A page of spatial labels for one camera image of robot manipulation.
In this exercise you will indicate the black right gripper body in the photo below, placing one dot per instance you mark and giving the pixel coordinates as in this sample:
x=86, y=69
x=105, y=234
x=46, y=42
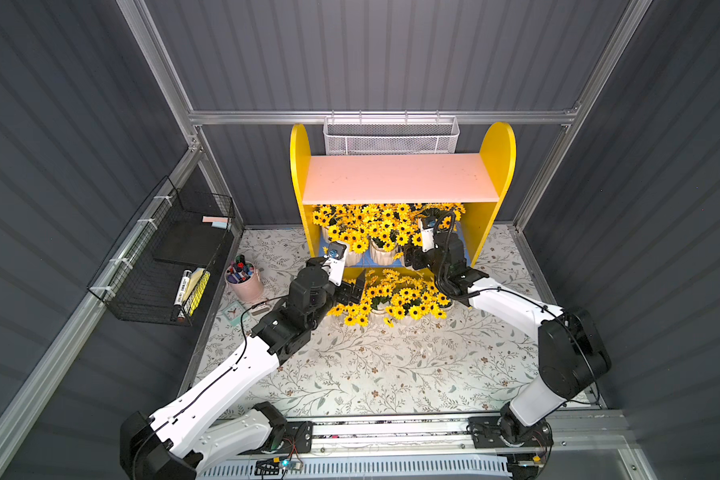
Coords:
x=414, y=257

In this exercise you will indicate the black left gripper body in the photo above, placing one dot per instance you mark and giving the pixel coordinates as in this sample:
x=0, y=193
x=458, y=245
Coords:
x=350, y=288

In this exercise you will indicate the sunflower pot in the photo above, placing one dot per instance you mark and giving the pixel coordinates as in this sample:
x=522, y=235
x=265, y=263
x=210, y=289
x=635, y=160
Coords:
x=378, y=294
x=438, y=300
x=407, y=297
x=352, y=314
x=441, y=216
x=382, y=226
x=344, y=224

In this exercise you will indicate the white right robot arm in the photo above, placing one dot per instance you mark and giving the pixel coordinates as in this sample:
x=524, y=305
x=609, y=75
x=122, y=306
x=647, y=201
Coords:
x=571, y=353

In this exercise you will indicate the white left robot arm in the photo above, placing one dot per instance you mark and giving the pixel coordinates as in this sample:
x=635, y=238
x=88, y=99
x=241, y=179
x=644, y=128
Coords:
x=228, y=378

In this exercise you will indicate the yellow wooden shelf unit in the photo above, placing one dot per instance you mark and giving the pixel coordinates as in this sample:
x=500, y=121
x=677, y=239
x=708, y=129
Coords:
x=479, y=180

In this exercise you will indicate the pink metal marker bucket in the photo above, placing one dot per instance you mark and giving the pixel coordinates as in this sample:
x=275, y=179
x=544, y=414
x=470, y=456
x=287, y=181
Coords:
x=244, y=280

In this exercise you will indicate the mint green alarm clock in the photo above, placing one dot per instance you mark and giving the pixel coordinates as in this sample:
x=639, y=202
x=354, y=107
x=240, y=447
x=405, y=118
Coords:
x=232, y=312

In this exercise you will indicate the yellow book in basket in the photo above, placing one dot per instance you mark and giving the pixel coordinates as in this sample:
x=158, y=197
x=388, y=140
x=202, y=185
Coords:
x=194, y=293

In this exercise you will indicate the pink and blue sticky notes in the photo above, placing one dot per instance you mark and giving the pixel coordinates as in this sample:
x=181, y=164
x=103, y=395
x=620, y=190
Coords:
x=216, y=222

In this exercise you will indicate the white marker in basket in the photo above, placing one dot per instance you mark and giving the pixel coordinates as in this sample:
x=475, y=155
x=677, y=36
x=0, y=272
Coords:
x=182, y=288

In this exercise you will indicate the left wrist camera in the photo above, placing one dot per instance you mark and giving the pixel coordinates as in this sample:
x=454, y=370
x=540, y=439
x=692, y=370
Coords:
x=335, y=262

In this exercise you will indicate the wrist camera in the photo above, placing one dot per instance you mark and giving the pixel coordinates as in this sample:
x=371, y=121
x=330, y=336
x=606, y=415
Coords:
x=335, y=262
x=427, y=226

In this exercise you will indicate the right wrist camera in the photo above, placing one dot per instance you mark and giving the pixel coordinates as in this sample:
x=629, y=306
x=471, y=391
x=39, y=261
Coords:
x=427, y=226

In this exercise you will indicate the white wire wall basket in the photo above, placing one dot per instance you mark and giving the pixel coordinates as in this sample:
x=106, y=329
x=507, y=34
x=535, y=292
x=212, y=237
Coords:
x=352, y=137

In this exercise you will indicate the black wire wall basket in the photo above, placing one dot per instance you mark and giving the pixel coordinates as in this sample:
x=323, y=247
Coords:
x=139, y=282

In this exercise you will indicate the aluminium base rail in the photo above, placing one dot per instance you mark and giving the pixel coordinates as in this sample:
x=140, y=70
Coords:
x=425, y=434

